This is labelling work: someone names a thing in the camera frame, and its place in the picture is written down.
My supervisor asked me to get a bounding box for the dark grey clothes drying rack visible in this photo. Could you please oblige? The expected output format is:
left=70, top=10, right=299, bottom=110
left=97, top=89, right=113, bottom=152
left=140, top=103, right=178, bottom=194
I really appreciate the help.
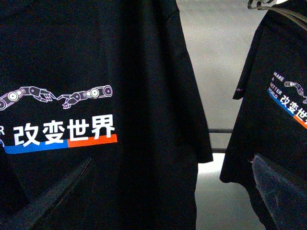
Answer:
left=209, top=128, right=233, bottom=153

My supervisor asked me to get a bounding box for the dark translucent right gripper right finger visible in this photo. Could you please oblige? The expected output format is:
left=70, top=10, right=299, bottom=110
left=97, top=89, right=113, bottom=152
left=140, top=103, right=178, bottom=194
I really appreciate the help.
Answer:
left=251, top=153, right=307, bottom=230

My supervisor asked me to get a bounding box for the dark translucent right gripper left finger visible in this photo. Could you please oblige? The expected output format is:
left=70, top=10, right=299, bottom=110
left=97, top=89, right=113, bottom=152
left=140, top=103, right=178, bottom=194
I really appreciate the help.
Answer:
left=0, top=158, right=93, bottom=230

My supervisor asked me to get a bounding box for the metal wire hanger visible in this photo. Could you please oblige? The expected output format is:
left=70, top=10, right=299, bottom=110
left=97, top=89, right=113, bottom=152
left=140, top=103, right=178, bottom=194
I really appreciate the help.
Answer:
left=248, top=0, right=307, bottom=31

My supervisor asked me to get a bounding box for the black printed t-shirt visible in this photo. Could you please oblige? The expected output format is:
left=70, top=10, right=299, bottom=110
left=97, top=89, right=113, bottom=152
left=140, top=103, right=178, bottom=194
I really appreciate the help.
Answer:
left=0, top=0, right=213, bottom=230
left=220, top=0, right=307, bottom=230

